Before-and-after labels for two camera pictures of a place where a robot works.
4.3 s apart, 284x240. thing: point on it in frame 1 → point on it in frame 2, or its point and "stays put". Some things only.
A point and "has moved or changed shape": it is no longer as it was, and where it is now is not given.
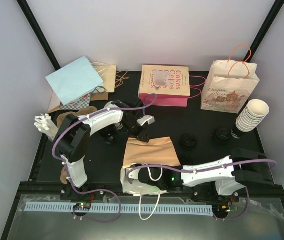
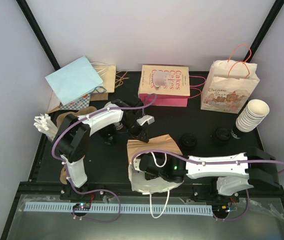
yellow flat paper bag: (107, 72) stays put
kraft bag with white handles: (158, 151) has moved or changed shape
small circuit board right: (221, 210) stays put
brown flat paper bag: (98, 96) stays put
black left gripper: (144, 131) stays put
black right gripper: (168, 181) → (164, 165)
